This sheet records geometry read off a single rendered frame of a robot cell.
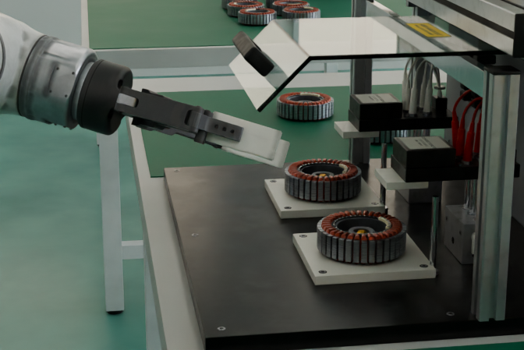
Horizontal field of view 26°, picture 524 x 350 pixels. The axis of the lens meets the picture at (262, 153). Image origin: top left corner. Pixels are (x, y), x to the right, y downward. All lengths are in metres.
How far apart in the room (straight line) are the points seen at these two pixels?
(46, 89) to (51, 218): 2.82
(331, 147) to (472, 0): 0.76
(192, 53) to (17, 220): 1.26
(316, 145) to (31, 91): 0.94
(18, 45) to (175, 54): 1.78
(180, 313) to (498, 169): 0.41
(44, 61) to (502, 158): 0.49
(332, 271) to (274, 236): 0.17
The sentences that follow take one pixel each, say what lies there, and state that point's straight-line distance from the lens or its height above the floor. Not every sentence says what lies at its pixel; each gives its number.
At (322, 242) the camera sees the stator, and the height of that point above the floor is 0.80.
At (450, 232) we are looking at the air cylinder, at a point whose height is 0.80.
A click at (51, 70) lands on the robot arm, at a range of 1.17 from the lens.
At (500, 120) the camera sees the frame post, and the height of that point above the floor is 1.00.
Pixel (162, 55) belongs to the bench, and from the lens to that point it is 2.94.
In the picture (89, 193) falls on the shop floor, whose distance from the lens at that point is 4.22.
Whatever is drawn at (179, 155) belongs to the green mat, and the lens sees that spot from 1.97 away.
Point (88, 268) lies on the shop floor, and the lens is 3.52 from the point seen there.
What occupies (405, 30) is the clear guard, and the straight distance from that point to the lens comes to 1.37.
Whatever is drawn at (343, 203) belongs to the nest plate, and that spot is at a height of 0.78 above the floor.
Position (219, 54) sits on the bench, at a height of 0.73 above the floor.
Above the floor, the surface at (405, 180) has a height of 0.88.
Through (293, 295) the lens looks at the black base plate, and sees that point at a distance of 1.34.
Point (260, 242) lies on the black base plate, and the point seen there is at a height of 0.77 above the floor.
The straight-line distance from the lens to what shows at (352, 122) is 1.66.
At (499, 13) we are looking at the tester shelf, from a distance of 1.23.
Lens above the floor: 1.30
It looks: 16 degrees down
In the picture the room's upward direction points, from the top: straight up
